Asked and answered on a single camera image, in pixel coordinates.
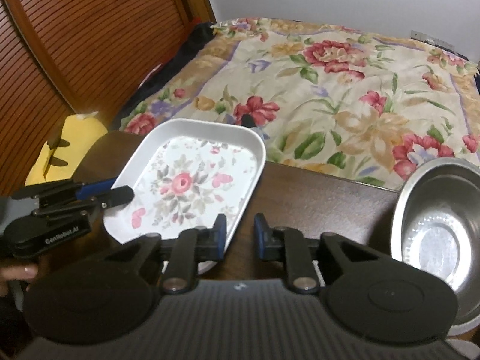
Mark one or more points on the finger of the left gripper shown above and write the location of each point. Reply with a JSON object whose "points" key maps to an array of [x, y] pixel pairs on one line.
{"points": [[89, 190], [116, 197]]}

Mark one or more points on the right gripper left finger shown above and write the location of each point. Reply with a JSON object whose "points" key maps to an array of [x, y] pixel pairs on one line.
{"points": [[151, 264]]}

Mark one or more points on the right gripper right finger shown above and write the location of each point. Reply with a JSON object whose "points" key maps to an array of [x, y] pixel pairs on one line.
{"points": [[309, 263]]}

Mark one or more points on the floral square plate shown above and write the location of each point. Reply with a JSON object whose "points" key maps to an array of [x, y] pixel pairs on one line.
{"points": [[185, 173]]}

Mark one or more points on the large steel bowl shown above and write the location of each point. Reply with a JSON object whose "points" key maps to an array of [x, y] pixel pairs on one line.
{"points": [[435, 228]]}

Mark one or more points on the person's left hand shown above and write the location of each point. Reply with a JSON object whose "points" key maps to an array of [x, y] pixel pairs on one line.
{"points": [[15, 271]]}

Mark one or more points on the yellow plush toy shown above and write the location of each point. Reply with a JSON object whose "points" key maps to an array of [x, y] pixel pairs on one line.
{"points": [[69, 143]]}

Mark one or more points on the wooden louvered wardrobe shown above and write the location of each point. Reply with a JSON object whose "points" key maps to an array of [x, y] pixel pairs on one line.
{"points": [[60, 57]]}

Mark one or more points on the floral bed quilt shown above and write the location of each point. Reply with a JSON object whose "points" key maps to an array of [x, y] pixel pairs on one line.
{"points": [[327, 98]]}

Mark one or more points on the dark clothes on bed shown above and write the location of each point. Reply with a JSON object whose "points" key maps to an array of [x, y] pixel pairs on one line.
{"points": [[201, 34]]}

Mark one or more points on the wall outlet strip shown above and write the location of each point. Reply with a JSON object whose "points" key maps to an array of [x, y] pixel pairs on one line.
{"points": [[433, 41]]}

